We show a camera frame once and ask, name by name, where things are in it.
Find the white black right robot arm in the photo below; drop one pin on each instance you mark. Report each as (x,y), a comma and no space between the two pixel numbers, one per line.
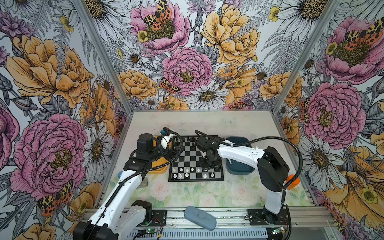
(272,169)

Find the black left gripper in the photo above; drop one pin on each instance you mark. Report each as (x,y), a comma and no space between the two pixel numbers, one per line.
(168,156)

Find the grey blue oval pouch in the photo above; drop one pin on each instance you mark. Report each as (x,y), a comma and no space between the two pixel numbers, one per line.
(200,218)

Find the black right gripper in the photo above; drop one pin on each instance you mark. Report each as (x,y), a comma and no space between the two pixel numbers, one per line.
(206,167)

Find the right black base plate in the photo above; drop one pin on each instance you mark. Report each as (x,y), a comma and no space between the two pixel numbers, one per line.
(261,217)

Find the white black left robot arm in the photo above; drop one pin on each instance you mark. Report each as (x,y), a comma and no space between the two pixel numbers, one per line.
(120,198)

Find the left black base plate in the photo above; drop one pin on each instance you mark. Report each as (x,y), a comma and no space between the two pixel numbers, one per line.
(158,219)

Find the teal plastic tray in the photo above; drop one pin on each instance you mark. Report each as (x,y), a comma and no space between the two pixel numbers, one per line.
(235,167)

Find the black white chessboard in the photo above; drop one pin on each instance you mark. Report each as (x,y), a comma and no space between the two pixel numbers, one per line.
(187,168)

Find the orange plastic bottle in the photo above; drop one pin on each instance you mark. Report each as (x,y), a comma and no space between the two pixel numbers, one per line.
(294,183)

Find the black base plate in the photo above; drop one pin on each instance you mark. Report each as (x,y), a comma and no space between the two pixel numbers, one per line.
(158,219)
(261,217)

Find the aluminium front rail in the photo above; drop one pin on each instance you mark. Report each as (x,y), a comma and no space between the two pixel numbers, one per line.
(235,217)

